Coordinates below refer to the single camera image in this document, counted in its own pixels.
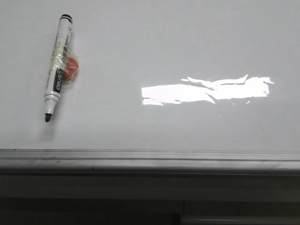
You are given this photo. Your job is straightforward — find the white black whiteboard marker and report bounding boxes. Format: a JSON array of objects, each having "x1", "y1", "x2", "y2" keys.
[{"x1": 45, "y1": 14, "x2": 79, "y2": 122}]

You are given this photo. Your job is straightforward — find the white whiteboard with aluminium frame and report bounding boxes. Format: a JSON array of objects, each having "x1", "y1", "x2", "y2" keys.
[{"x1": 0, "y1": 0, "x2": 300, "y2": 174}]

